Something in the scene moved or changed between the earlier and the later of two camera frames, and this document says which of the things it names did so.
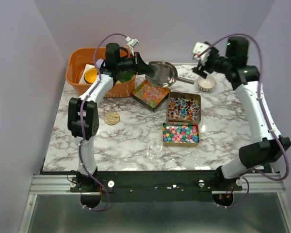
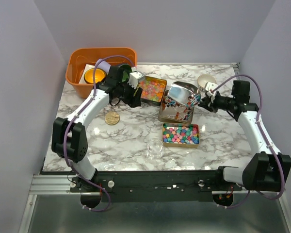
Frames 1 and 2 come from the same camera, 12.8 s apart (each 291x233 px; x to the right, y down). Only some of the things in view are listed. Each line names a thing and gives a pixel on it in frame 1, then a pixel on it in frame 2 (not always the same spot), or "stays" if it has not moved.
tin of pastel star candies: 180,134 stays
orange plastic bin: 78,57 stays
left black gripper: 139,66 -> 133,101
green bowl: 126,76 stays
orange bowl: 90,74 stays
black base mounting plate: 154,186 stays
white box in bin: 87,67 stays
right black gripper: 198,72 -> 208,103
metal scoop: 166,74 -> 184,93
